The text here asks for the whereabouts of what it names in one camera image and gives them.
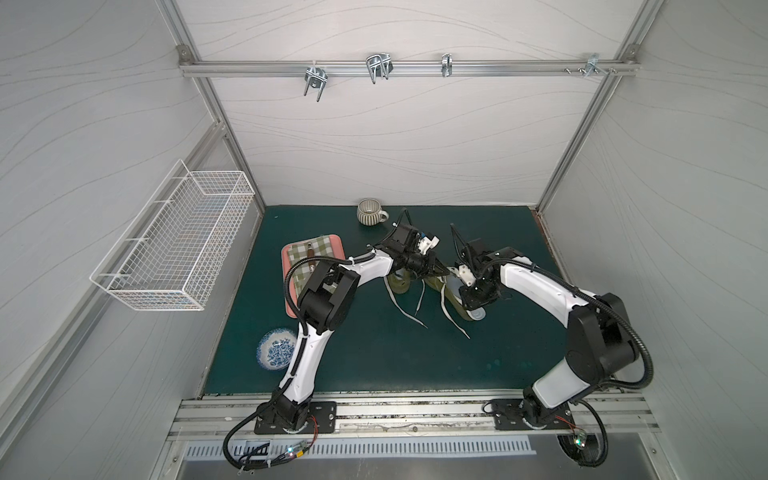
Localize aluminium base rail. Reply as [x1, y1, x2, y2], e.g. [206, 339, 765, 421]
[167, 389, 661, 440]

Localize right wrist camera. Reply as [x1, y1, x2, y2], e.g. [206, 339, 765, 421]
[451, 264, 476, 287]

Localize olive green shoe white laces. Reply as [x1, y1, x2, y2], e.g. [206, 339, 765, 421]
[384, 269, 427, 328]

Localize aluminium top rail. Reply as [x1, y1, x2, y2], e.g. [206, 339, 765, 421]
[180, 57, 641, 78]

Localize metal hook clamp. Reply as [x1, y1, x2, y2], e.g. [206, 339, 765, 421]
[365, 53, 393, 84]
[563, 53, 618, 78]
[303, 66, 328, 102]

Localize left black cable bundle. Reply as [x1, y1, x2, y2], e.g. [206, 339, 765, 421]
[221, 410, 319, 472]

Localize right black cable coil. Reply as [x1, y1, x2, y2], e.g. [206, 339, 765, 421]
[556, 398, 610, 469]

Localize metal hook small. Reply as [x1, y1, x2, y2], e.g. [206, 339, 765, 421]
[441, 53, 453, 78]

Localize white wire basket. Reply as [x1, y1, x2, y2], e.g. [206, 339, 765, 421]
[90, 160, 255, 312]

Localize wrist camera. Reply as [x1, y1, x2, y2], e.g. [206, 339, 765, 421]
[451, 264, 476, 287]
[417, 235, 440, 255]

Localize white slotted vent strip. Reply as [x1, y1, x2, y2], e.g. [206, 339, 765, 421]
[184, 435, 537, 461]

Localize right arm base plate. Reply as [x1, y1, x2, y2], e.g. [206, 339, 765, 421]
[481, 397, 575, 431]

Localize blue white patterned bowl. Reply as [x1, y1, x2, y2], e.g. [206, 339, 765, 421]
[256, 328, 297, 371]

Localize metal hook clamp middle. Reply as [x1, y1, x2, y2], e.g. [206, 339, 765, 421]
[365, 53, 393, 84]

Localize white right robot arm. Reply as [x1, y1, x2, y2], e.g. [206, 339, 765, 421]
[451, 227, 654, 424]

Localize metal hook clamp right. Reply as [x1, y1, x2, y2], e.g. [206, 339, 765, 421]
[563, 53, 618, 78]

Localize ribbed ceramic mug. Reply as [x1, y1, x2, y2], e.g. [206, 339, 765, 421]
[357, 198, 390, 227]

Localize metal hook clamp left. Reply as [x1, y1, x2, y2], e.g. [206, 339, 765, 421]
[303, 66, 328, 102]

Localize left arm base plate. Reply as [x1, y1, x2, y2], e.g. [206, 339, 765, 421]
[253, 400, 337, 435]

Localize brown handled spatula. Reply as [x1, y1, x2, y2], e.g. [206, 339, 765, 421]
[304, 242, 317, 272]

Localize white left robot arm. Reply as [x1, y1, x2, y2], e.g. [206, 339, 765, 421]
[271, 223, 447, 421]

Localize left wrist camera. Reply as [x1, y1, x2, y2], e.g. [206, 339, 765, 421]
[417, 235, 440, 255]

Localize pink tray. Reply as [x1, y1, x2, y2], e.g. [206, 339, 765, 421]
[281, 233, 348, 319]

